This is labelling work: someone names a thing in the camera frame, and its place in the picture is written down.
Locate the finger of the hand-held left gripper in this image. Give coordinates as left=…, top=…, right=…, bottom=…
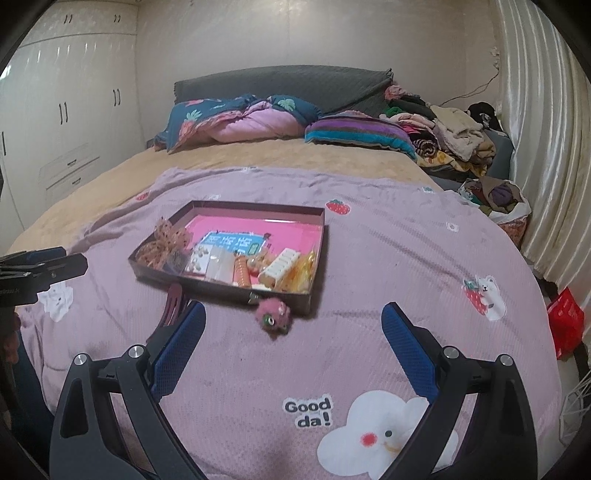
left=0, top=247, right=68, bottom=269
left=14, top=253, right=88, bottom=291

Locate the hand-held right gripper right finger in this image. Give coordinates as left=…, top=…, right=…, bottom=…
left=379, top=302, right=539, bottom=480

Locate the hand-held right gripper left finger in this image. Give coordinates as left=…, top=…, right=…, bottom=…
left=48, top=300, right=207, bottom=480

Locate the maroon hair claw clip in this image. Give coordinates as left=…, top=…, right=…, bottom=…
left=154, top=282, right=190, bottom=333

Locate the dark cardboard box pink inside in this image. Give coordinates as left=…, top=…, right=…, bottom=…
left=128, top=200, right=326, bottom=317

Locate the small earring card bag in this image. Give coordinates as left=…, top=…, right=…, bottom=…
left=187, top=244, right=214, bottom=278

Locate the peach spiral hair tie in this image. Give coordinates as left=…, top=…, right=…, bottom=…
left=233, top=256, right=252, bottom=289

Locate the clear bag beige flower clip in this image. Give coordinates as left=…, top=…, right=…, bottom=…
left=210, top=249, right=278, bottom=291

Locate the clear bag of yellow hairbands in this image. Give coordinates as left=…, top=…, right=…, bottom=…
left=281, top=249, right=319, bottom=294

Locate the person's left forearm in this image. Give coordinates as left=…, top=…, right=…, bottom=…
left=0, top=309, right=58, bottom=462

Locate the pink fluffy hair clip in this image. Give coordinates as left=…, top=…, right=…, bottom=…
left=249, top=295, right=293, bottom=333

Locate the polka dot mesh bow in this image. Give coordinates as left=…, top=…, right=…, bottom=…
left=139, top=219, right=192, bottom=268

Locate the pink printed blanket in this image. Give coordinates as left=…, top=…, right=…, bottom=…
left=14, top=166, right=564, bottom=480

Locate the blue printed card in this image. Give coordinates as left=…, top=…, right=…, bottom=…
left=201, top=231, right=271, bottom=257

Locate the white hair comb clip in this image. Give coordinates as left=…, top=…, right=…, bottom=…
left=263, top=248, right=303, bottom=282

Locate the white wardrobe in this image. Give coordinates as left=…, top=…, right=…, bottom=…
left=0, top=0, right=148, bottom=241

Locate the red plastic bag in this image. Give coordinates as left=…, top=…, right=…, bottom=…
left=547, top=286, right=586, bottom=361

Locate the bag of clothes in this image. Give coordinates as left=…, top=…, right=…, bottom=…
left=459, top=178, right=534, bottom=250

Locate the grey cushion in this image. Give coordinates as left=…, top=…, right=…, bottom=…
left=485, top=129, right=514, bottom=181

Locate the pile of clothes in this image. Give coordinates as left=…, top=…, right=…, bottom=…
left=381, top=85, right=497, bottom=178

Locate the purple striped pillow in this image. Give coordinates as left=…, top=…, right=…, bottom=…
left=305, top=115, right=419, bottom=160

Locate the blue and pink floral quilt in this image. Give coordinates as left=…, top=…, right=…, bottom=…
left=154, top=93, right=326, bottom=153

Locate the black cap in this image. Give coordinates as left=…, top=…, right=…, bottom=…
left=467, top=102, right=505, bottom=131

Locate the cream curtain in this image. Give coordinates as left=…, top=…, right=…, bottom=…
left=494, top=0, right=591, bottom=287

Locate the grey headboard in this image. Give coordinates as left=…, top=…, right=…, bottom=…
left=173, top=65, right=395, bottom=116

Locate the white wire rack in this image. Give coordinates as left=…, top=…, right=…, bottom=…
left=560, top=385, right=586, bottom=446

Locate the black wall cable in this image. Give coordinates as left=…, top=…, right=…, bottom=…
left=438, top=58, right=502, bottom=106

